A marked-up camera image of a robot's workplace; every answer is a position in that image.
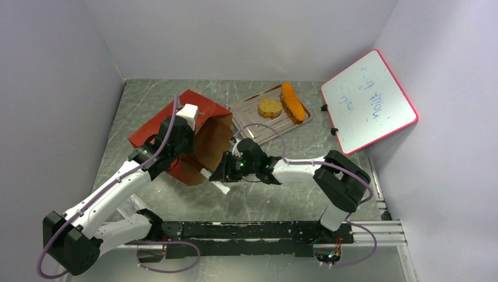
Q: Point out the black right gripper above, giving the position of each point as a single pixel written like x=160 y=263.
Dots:
x=219 y=171

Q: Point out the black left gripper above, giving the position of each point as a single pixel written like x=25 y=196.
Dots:
x=191 y=135

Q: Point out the red paper bag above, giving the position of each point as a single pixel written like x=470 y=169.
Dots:
x=212 y=137

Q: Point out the metal tongs white handle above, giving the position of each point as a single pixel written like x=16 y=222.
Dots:
x=223 y=188

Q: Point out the round fake bread slice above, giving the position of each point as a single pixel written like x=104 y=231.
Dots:
x=269 y=108

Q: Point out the long orange fake bread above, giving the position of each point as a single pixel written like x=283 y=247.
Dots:
x=292 y=102

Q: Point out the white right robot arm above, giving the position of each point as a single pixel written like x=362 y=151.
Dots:
x=341 y=180

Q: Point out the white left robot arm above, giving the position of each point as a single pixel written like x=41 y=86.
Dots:
x=79 y=236

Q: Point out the silver metal tray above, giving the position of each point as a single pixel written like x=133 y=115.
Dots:
x=247 y=119

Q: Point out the pink framed whiteboard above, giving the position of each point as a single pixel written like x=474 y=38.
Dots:
x=366 y=103

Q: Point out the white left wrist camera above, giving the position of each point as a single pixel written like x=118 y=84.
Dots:
x=189 y=112

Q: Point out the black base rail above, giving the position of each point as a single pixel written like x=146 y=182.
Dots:
x=247 y=238

